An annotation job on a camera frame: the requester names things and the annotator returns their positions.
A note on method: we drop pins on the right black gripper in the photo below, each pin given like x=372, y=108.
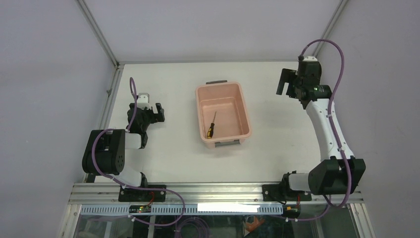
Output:
x=288, y=76

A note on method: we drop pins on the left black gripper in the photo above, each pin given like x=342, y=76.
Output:
x=155, y=117

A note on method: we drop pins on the yellow black screwdriver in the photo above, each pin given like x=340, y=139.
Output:
x=210, y=131

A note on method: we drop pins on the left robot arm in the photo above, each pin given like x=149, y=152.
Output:
x=105, y=151

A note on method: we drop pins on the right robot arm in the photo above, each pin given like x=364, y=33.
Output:
x=338, y=172

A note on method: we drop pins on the pink plastic bin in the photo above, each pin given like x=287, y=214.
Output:
x=232, y=123

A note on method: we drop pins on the orange object under table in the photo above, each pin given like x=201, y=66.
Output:
x=252, y=222

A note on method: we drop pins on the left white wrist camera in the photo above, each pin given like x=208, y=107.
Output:
x=143, y=101

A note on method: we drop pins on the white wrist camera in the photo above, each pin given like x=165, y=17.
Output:
x=143, y=101
x=310, y=59

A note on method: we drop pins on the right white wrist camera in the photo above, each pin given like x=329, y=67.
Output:
x=310, y=59

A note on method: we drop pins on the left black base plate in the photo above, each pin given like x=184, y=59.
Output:
x=135, y=195

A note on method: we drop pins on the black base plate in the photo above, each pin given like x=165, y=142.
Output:
x=135, y=195
x=281, y=193

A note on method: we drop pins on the white slotted cable duct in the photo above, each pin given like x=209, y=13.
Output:
x=192, y=209

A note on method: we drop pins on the aluminium mounting rail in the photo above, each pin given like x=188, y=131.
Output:
x=192, y=193

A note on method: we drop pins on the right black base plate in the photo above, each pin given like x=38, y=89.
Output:
x=281, y=193

